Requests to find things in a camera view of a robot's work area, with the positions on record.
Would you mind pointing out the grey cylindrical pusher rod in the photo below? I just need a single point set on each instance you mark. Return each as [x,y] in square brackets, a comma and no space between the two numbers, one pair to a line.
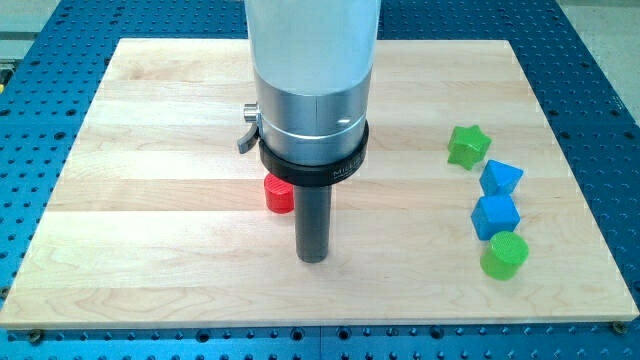
[312,206]

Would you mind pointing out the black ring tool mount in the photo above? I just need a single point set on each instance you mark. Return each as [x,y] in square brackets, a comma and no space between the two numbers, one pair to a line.
[315,176]

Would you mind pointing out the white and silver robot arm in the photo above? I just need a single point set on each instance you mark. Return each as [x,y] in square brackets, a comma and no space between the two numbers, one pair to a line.
[312,63]

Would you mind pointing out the green star block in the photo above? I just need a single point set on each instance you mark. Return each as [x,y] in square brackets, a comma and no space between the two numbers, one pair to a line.
[467,146]

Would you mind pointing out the red cylinder block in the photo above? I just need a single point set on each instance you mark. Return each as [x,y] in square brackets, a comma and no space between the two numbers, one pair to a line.
[279,194]

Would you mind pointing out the light wooden board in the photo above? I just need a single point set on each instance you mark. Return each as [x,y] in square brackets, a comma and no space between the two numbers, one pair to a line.
[157,221]

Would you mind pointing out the blue cube block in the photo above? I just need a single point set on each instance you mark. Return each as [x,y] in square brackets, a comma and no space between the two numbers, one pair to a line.
[493,214]

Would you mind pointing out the blue triangular prism block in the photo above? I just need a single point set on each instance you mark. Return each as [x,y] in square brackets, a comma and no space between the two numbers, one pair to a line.
[499,178]

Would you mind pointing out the green cylinder block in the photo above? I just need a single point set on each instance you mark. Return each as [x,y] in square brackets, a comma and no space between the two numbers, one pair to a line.
[505,254]

